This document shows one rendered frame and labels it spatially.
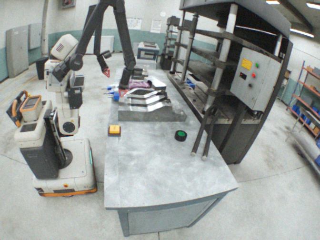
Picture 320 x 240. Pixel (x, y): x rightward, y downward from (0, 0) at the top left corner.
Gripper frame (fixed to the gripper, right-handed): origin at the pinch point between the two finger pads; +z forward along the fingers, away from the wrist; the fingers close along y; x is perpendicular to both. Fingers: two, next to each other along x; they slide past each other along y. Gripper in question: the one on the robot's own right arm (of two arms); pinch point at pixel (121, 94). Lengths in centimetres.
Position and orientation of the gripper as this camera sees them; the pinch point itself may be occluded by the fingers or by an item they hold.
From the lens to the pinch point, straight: 107.0
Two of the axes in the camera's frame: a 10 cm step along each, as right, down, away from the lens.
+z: -3.3, 7.3, 5.9
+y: -1.8, -6.6, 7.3
